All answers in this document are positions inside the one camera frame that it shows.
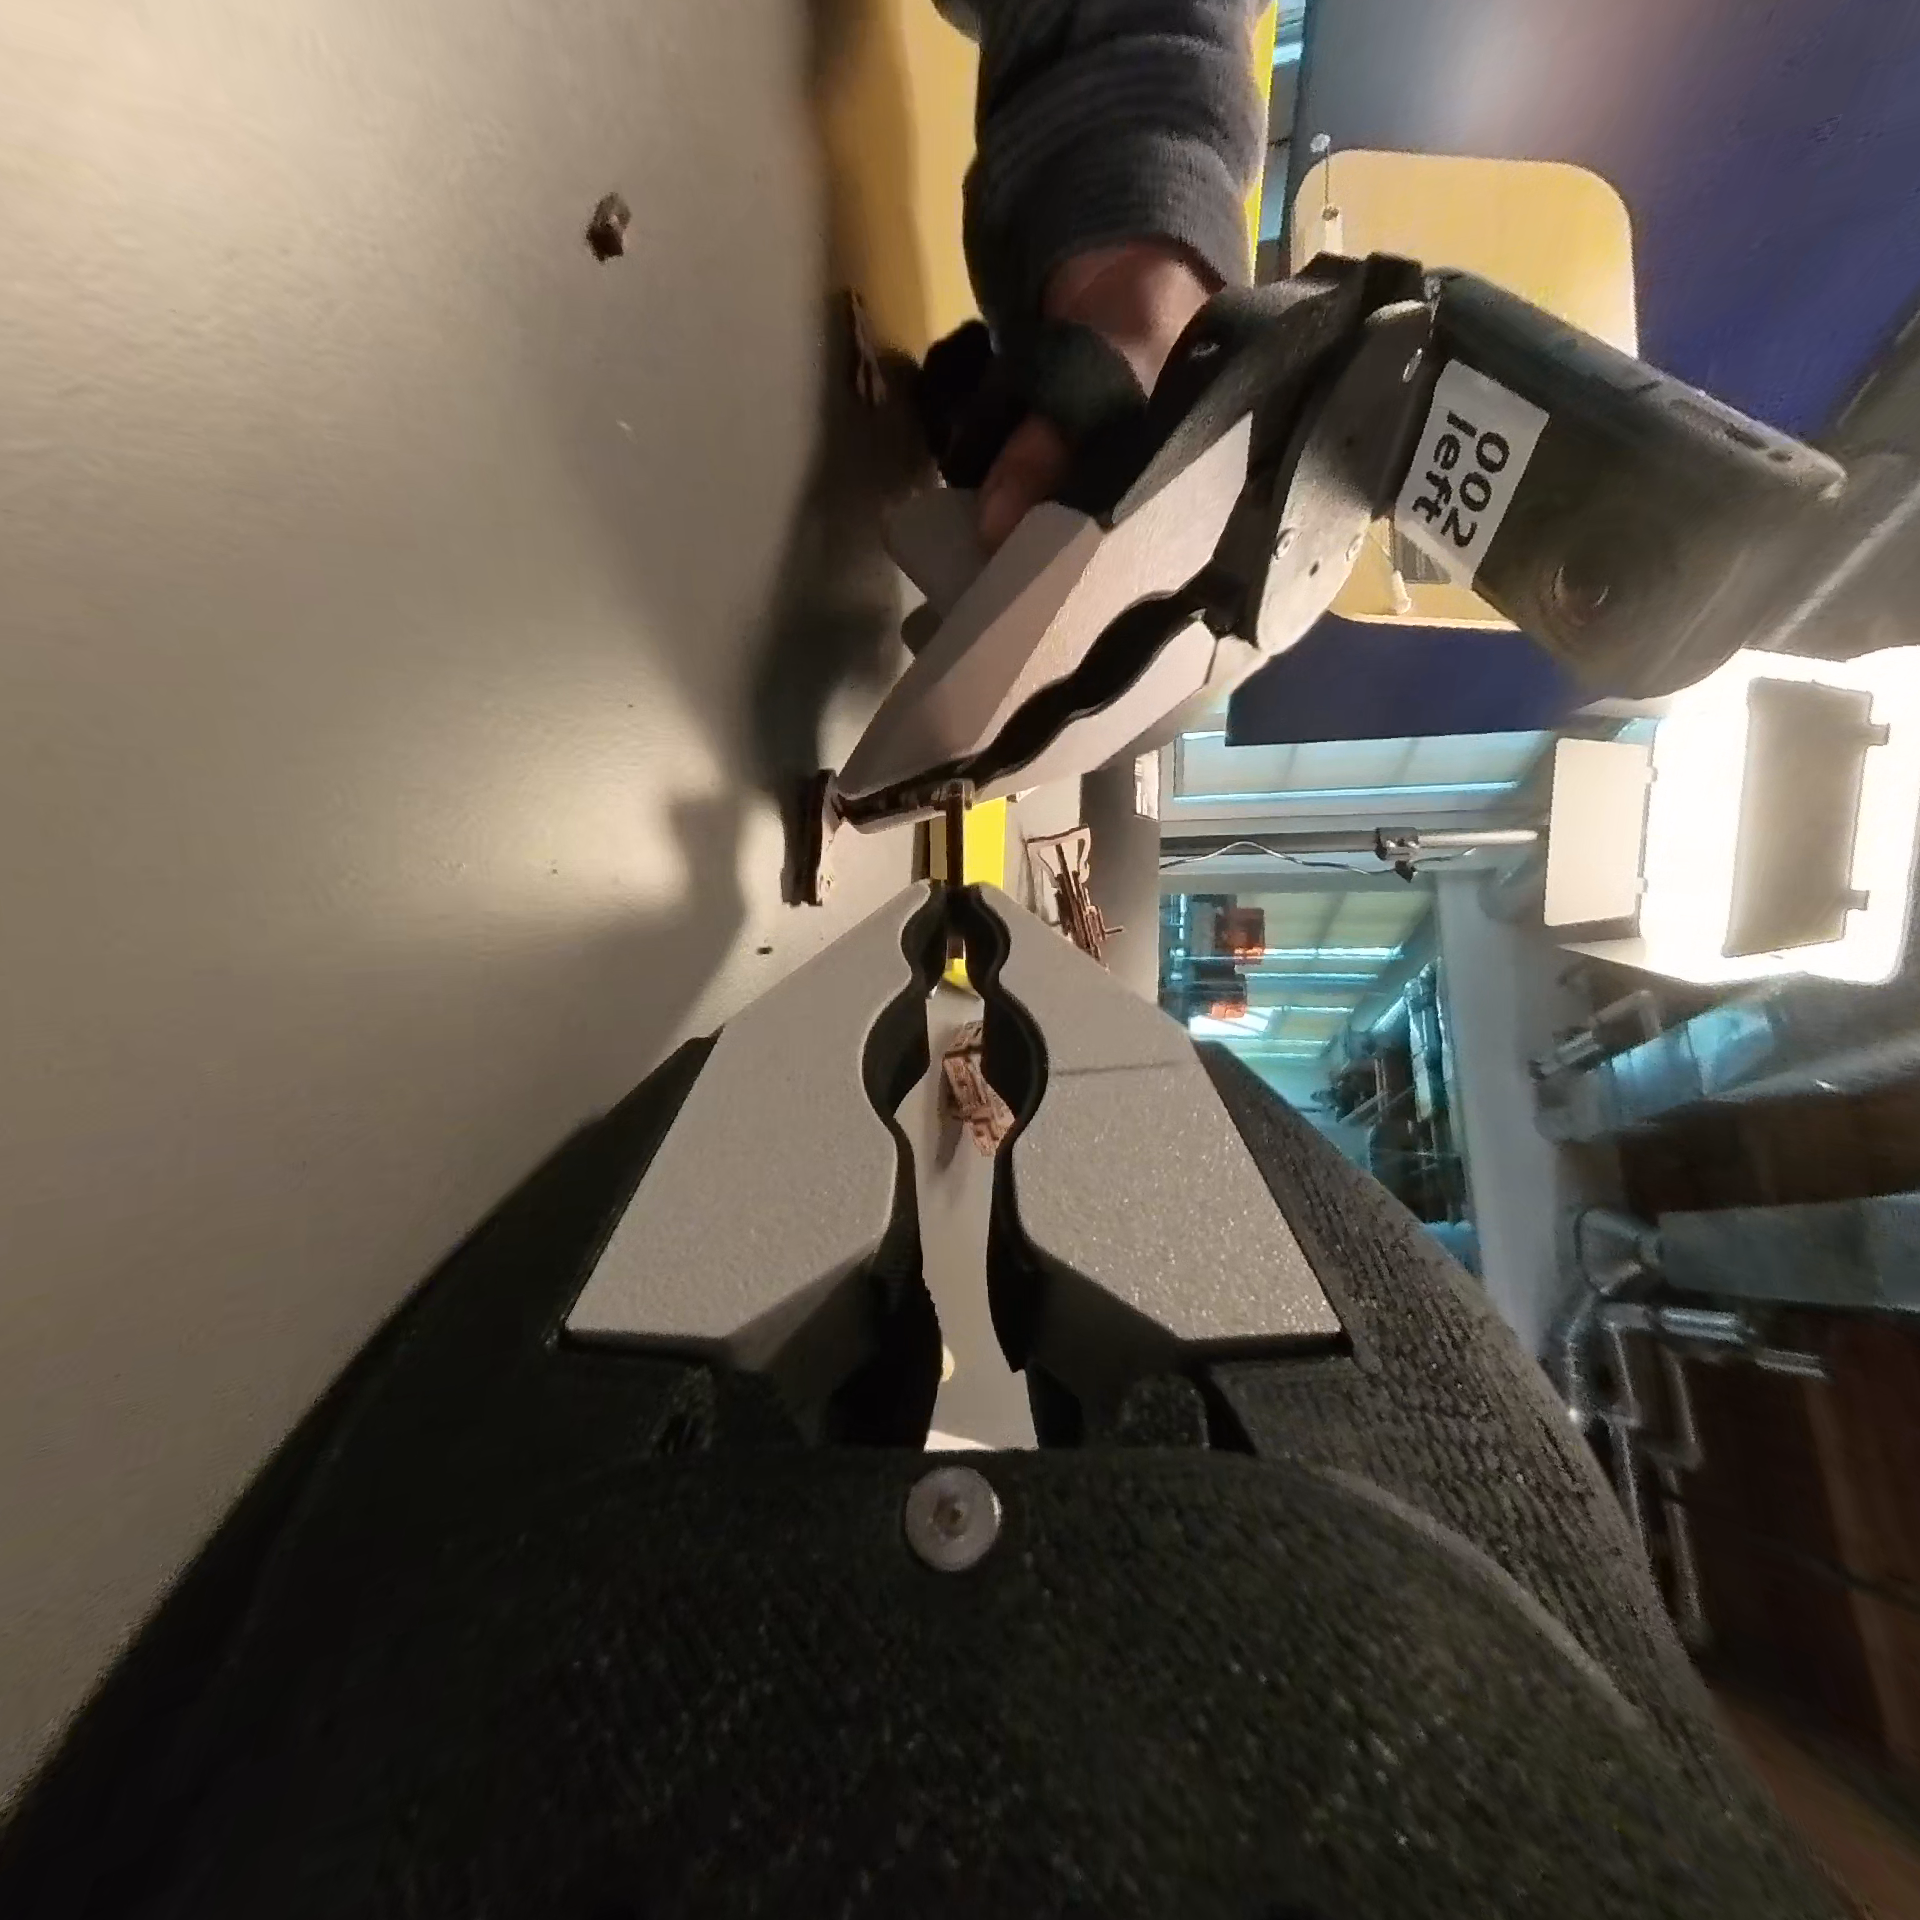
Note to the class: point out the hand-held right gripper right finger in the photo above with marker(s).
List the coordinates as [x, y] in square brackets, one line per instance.
[1153, 1200]

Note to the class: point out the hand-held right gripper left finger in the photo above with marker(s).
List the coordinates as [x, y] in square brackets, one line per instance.
[749, 1185]

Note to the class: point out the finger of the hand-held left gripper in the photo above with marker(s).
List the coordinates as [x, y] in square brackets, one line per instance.
[1109, 718]
[1082, 601]

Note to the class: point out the small wooden peg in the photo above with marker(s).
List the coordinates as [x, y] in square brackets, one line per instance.
[951, 841]

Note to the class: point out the small wooden figure piece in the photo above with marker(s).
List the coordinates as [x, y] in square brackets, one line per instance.
[811, 841]

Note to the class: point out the person's left forearm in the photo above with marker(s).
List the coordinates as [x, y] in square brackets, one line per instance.
[1109, 137]

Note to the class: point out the wooden bicycle model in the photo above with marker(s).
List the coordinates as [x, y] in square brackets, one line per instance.
[1076, 899]

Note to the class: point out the person's left hand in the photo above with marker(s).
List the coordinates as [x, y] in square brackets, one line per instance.
[1124, 298]

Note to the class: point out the cream rounded panel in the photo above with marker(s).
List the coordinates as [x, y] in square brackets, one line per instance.
[1470, 227]

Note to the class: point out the ceiling light panel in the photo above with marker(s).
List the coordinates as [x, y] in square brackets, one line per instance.
[1784, 812]

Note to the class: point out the yellow paper sheet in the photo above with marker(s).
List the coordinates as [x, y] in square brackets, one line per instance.
[923, 149]

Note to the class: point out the tiny wooden bit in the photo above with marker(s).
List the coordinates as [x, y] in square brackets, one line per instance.
[609, 227]

